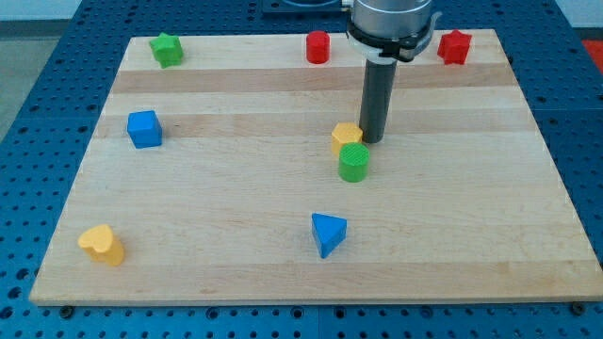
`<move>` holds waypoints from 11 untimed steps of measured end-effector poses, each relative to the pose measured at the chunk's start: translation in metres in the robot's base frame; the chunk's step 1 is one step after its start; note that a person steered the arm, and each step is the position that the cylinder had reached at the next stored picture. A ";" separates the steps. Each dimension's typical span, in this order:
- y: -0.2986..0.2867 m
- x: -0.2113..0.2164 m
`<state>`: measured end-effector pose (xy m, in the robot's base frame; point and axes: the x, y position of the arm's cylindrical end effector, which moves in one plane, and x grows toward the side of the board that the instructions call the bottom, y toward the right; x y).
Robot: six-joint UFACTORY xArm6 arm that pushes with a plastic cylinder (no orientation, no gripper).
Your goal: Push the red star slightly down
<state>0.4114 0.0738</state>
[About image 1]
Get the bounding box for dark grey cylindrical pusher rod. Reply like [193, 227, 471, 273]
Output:
[359, 60, 397, 144]

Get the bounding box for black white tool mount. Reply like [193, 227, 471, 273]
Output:
[346, 11, 442, 65]

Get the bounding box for red star block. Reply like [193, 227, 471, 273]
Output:
[437, 29, 472, 65]

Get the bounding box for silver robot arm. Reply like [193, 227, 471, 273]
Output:
[347, 0, 441, 144]

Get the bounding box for green star block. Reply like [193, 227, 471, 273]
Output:
[149, 33, 184, 69]

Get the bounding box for yellow hexagon block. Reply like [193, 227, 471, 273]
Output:
[331, 122, 363, 156]

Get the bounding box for red cylinder block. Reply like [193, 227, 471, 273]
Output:
[305, 30, 331, 64]

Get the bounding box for green cylinder block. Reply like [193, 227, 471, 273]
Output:
[338, 142, 370, 183]

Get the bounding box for blue triangle block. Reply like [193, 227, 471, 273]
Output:
[311, 213, 348, 259]

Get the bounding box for light wooden board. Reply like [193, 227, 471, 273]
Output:
[29, 29, 602, 306]

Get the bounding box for blue cube block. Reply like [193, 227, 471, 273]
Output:
[127, 110, 162, 149]

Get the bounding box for yellow heart block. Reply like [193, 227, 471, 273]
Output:
[77, 224, 125, 266]

